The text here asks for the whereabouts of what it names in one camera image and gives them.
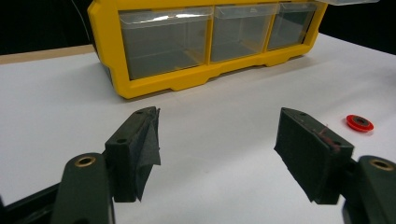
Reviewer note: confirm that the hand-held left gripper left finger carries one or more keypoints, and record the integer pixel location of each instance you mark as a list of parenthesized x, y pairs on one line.
[(124, 161)]

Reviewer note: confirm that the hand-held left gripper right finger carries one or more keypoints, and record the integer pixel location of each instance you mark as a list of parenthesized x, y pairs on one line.
[(311, 155)]

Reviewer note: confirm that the red washer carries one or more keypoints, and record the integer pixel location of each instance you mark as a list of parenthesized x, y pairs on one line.
[(351, 122)]

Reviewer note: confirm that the clear plastic drawer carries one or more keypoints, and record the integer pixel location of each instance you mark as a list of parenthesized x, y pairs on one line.
[(348, 2)]

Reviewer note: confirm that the yellow black drawer organizer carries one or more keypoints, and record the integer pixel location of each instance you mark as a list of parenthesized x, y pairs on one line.
[(155, 85)]

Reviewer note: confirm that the set of clear drawers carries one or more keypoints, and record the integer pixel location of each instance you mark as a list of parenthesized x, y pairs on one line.
[(162, 46)]

